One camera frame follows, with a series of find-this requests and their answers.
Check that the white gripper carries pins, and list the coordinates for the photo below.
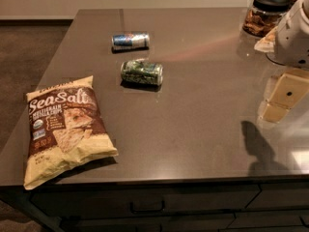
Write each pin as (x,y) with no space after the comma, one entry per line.
(294,41)

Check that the green soda can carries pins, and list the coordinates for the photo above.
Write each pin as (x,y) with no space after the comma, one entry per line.
(142,72)

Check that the blue silver soda can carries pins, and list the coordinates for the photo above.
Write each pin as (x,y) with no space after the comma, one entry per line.
(130,41)

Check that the glass jar with black lid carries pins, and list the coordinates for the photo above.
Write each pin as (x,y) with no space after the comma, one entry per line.
(263,15)

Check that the sea salt chips bag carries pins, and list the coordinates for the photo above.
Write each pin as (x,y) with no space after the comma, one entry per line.
(66,131)

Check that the dark drawer handle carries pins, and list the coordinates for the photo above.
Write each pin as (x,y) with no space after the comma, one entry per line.
(144,208)

